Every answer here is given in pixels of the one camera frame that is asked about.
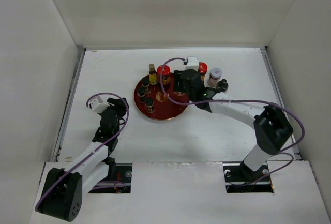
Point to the red lid sauce jar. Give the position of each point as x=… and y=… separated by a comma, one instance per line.
x=202, y=70

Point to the small black cap bottle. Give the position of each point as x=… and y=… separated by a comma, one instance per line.
x=146, y=84
x=149, y=104
x=141, y=92

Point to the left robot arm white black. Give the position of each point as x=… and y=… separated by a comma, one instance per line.
x=64, y=188

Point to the white lid spice jar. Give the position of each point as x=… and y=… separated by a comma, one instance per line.
x=214, y=76

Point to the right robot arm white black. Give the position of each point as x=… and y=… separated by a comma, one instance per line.
x=272, y=128

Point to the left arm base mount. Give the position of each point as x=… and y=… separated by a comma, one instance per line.
x=118, y=180

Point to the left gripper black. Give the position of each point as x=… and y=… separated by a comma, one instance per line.
x=118, y=105

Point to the yellow label brown bottle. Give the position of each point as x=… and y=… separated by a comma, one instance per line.
x=152, y=75

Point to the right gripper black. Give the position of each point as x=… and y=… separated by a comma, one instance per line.
x=177, y=78

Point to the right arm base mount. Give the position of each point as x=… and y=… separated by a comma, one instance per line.
x=239, y=180

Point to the white bottle black cap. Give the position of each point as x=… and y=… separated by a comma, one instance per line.
x=222, y=86

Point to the round red tray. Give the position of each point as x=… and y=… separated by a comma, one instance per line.
x=164, y=109

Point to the small red lid jar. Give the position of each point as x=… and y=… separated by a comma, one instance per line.
x=163, y=76

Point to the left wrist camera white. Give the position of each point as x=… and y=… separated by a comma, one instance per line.
x=97, y=105

